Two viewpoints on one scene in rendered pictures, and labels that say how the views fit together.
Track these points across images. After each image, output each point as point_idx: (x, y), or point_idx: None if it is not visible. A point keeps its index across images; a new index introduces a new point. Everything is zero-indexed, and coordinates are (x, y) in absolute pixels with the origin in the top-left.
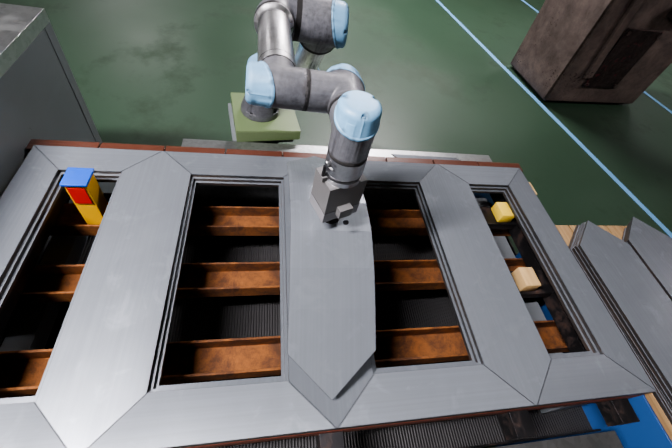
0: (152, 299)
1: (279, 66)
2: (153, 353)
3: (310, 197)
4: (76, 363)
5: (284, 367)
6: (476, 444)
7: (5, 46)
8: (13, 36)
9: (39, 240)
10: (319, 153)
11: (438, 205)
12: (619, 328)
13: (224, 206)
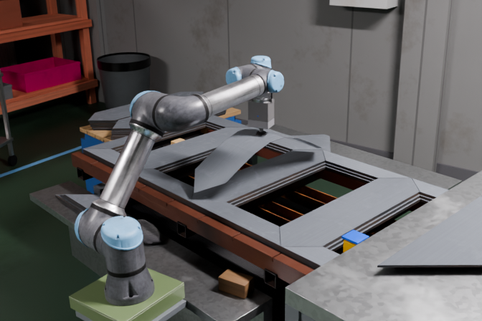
0: (355, 194)
1: (265, 70)
2: (368, 183)
3: (267, 125)
4: (399, 193)
5: (321, 166)
6: None
7: (352, 248)
8: (339, 257)
9: None
10: (176, 207)
11: (167, 160)
12: None
13: None
